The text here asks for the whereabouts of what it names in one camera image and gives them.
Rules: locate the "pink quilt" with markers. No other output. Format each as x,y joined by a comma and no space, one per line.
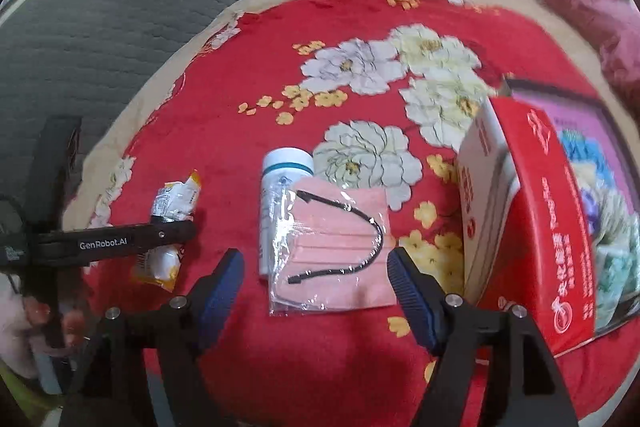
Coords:
590,7

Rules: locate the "white medicine bottle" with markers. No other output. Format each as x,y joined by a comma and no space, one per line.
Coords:
280,167

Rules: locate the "orange and white snack packet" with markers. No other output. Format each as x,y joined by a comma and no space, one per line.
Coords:
175,202

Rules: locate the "clear snack packet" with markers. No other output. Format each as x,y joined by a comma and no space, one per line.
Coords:
340,247

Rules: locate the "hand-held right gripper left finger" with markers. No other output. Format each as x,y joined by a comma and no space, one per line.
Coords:
220,297

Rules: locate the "person's left hand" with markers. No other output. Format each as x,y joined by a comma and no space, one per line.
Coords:
40,314

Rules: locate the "green pocket tissue pack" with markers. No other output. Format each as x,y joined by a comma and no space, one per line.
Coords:
612,282

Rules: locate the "person's left forearm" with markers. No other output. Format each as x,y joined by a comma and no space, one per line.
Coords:
12,337

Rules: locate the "black shallow box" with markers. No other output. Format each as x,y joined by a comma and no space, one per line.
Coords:
555,91

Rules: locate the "yellow-green cloth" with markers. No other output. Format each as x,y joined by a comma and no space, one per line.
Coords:
20,392

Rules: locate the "grey quilted cover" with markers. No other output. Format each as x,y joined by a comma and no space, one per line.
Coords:
125,32

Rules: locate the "red floral blanket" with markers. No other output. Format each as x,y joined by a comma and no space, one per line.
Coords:
225,107

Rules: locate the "red tissue pack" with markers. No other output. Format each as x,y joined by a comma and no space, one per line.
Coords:
540,207

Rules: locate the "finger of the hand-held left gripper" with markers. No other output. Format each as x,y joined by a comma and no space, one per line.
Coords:
165,237

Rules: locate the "pink and blue book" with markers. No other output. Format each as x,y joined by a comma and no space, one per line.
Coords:
590,122

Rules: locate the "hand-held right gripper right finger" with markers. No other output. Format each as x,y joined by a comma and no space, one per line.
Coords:
410,297

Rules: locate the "plush doll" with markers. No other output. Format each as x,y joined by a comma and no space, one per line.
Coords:
591,209

